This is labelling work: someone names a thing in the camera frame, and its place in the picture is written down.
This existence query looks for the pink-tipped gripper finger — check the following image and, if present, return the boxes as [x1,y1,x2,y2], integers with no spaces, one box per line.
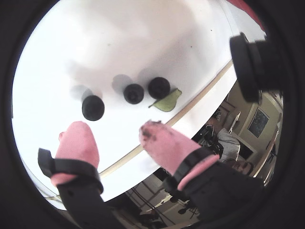
[138,120,265,220]
[37,121,130,229]

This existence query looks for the small dark blueberry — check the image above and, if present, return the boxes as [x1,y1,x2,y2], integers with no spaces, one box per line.
[123,83,145,104]
[147,76,171,100]
[81,94,105,122]

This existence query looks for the green dried leaf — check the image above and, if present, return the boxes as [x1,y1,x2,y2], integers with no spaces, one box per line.
[148,88,183,112]

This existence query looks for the seated person in background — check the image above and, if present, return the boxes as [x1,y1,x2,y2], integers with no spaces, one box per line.
[204,125,255,176]

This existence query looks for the red collapsible silicone funnel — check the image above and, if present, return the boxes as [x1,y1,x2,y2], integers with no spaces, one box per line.
[228,0,266,31]

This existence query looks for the dark wall board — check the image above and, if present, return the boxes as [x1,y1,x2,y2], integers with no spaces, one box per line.
[247,107,270,138]

